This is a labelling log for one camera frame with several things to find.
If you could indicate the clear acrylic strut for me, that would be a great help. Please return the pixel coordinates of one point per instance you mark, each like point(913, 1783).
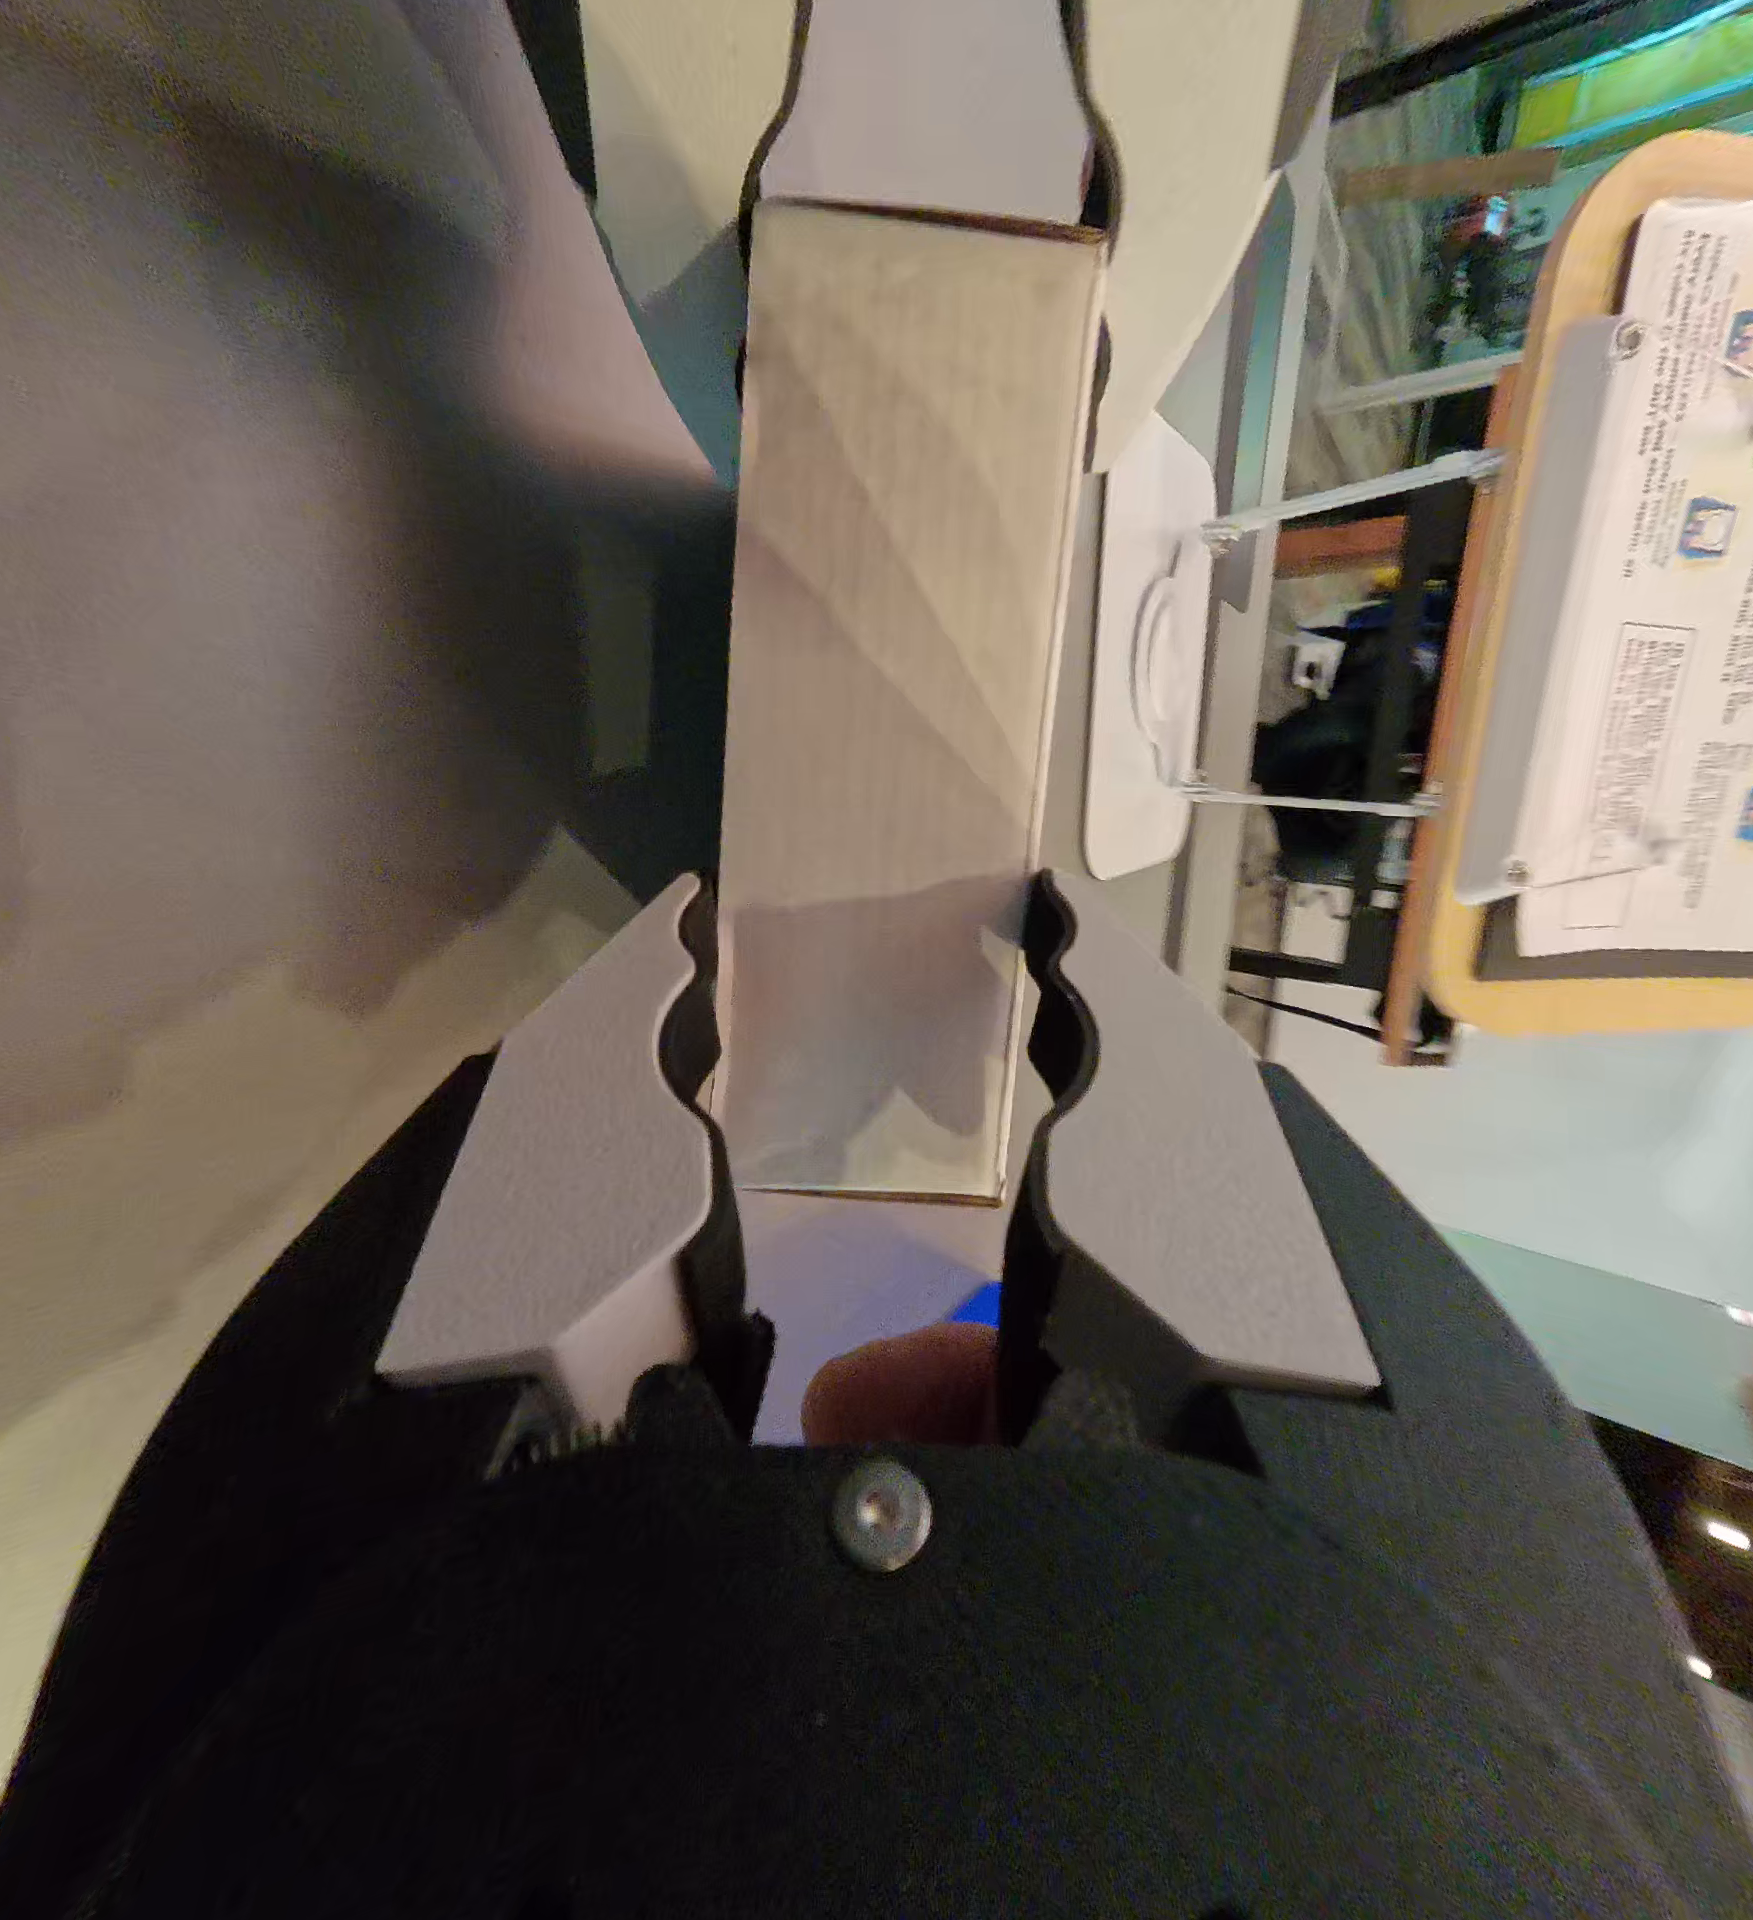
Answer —
point(1341, 492)
point(1312, 800)

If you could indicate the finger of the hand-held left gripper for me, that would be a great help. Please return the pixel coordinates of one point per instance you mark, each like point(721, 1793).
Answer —
point(651, 224)
point(1221, 181)

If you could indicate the white cardboard box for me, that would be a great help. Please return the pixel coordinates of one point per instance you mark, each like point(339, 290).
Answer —
point(891, 677)

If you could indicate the printed paper sheet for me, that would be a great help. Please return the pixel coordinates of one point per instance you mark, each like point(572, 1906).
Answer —
point(1700, 600)

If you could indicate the brown wooden crossbar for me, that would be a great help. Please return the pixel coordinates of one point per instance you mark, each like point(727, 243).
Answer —
point(1341, 544)

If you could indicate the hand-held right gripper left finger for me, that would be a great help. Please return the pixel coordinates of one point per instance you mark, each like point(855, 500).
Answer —
point(561, 1200)

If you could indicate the blue plastic bin with tag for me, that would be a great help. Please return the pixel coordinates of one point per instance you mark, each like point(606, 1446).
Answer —
point(972, 1297)

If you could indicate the clear acrylic bracket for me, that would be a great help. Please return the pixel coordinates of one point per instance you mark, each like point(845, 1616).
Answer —
point(1169, 660)

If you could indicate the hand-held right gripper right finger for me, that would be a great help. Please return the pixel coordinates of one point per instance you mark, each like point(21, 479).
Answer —
point(1190, 1214)

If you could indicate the person's right hand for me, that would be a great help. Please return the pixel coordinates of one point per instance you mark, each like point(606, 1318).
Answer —
point(905, 1388)

